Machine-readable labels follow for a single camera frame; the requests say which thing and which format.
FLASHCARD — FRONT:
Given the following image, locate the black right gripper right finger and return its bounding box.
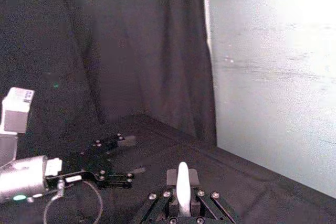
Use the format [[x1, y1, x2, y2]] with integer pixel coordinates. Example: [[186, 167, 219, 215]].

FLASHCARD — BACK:
[[187, 168, 238, 224]]

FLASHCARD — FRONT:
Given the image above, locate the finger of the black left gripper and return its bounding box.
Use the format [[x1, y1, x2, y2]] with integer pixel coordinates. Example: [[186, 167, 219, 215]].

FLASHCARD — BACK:
[[80, 132, 138, 156], [93, 166, 146, 190]]

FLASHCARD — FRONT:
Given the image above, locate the black table cloth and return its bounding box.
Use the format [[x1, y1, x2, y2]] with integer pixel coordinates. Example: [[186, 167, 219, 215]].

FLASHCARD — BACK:
[[0, 113, 336, 224]]

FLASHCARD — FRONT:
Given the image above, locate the black curtain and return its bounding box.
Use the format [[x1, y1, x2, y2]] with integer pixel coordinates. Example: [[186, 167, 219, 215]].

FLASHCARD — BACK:
[[0, 0, 218, 152]]

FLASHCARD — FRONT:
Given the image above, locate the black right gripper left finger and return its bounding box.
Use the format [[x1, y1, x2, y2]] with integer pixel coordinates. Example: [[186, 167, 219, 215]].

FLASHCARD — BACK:
[[136, 168, 182, 224]]

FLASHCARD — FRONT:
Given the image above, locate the thin dark cable silver plug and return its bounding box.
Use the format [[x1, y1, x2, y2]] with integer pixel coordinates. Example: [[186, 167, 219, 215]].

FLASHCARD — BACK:
[[43, 178, 104, 224]]

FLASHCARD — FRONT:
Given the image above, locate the small white plastic piece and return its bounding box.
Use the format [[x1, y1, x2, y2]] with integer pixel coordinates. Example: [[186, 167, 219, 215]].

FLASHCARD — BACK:
[[176, 161, 194, 217]]

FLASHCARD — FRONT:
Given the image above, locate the plain pale wall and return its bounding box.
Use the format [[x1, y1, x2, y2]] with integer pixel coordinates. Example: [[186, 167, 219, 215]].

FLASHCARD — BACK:
[[201, 0, 336, 199]]

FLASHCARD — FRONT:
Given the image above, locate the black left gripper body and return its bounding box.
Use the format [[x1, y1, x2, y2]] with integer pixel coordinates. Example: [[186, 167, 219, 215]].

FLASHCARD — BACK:
[[46, 145, 114, 191]]

